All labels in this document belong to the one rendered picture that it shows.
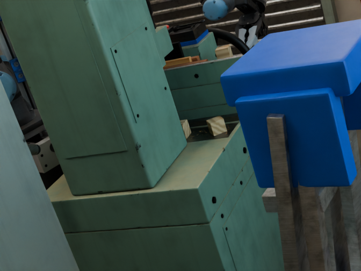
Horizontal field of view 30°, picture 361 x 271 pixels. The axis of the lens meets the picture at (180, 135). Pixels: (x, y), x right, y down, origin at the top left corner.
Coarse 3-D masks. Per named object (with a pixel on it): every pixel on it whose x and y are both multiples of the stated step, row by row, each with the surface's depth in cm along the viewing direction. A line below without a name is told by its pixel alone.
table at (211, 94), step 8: (184, 88) 173; (192, 88) 172; (200, 88) 171; (208, 88) 170; (216, 88) 169; (176, 96) 175; (184, 96) 174; (192, 96) 173; (200, 96) 172; (208, 96) 171; (216, 96) 170; (224, 96) 170; (176, 104) 176; (184, 104) 175; (192, 104) 174; (200, 104) 173; (208, 104) 172; (216, 104) 171
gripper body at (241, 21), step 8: (256, 0) 219; (264, 8) 221; (248, 16) 216; (256, 16) 214; (264, 16) 224; (240, 24) 216; (248, 24) 214; (264, 24) 218; (248, 32) 218; (264, 32) 217
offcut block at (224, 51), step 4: (216, 48) 184; (220, 48) 183; (224, 48) 182; (228, 48) 182; (216, 52) 183; (220, 52) 183; (224, 52) 183; (228, 52) 182; (216, 56) 184; (220, 56) 183; (224, 56) 183; (228, 56) 183
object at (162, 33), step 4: (156, 28) 176; (160, 28) 175; (164, 28) 176; (156, 32) 172; (160, 32) 174; (164, 32) 176; (168, 32) 178; (160, 36) 173; (164, 36) 175; (168, 36) 177; (160, 40) 173; (164, 40) 175; (168, 40) 177; (160, 44) 173; (164, 44) 175; (168, 44) 177; (164, 48) 175; (168, 48) 177; (172, 48) 179; (164, 52) 174; (168, 52) 176; (164, 56) 174
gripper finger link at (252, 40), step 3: (252, 27) 213; (255, 27) 212; (249, 30) 213; (252, 30) 212; (255, 30) 211; (249, 33) 212; (252, 33) 211; (249, 36) 211; (252, 36) 210; (255, 36) 210; (249, 39) 210; (252, 39) 210; (255, 39) 211; (246, 42) 210; (249, 42) 210; (252, 42) 210; (255, 42) 212; (249, 45) 210; (252, 45) 210
